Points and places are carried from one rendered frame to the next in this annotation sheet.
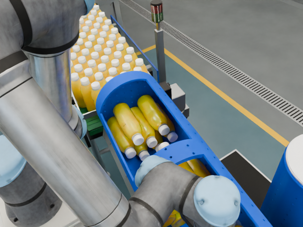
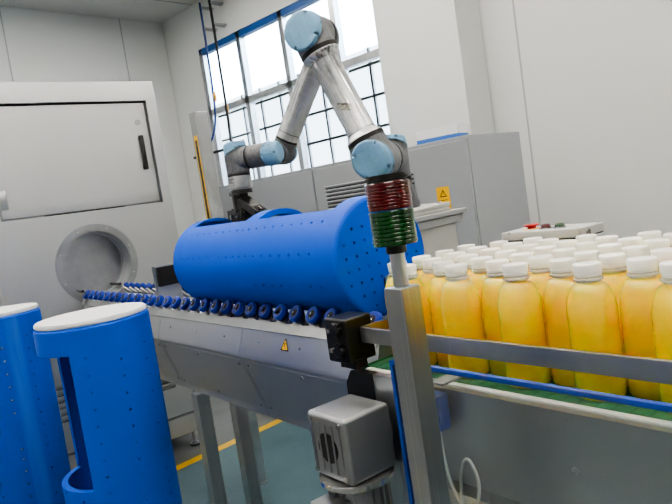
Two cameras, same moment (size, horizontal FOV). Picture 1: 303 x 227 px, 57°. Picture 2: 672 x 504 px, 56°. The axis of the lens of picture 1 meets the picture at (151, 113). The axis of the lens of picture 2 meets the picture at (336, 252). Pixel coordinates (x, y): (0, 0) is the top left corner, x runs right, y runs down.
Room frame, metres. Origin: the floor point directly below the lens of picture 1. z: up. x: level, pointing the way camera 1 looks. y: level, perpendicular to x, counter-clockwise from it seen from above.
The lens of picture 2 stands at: (2.23, -0.45, 1.23)
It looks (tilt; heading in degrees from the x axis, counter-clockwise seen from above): 5 degrees down; 162
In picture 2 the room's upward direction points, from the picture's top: 9 degrees counter-clockwise
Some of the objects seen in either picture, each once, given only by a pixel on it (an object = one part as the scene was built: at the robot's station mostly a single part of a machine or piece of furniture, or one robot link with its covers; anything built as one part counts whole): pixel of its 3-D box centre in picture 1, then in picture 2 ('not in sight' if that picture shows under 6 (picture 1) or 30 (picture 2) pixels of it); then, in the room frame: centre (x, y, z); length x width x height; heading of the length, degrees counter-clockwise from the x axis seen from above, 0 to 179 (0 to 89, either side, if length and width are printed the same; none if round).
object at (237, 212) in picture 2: not in sight; (242, 208); (0.21, -0.09, 1.25); 0.09 x 0.08 x 0.12; 20
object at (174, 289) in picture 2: not in sight; (168, 283); (-0.32, -0.34, 1.00); 0.10 x 0.04 x 0.15; 110
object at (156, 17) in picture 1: (157, 15); (393, 227); (1.42, -0.10, 1.18); 0.06 x 0.06 x 0.05
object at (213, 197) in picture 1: (214, 206); (237, 158); (0.22, -0.09, 1.41); 0.09 x 0.08 x 0.11; 50
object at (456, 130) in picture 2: not in sight; (442, 135); (-0.74, 1.18, 1.48); 0.24 x 0.12 x 0.08; 35
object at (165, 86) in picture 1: (161, 94); (352, 339); (1.04, -0.06, 0.95); 0.10 x 0.07 x 0.10; 110
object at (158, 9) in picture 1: (156, 7); (388, 195); (1.42, -0.10, 1.23); 0.06 x 0.06 x 0.04
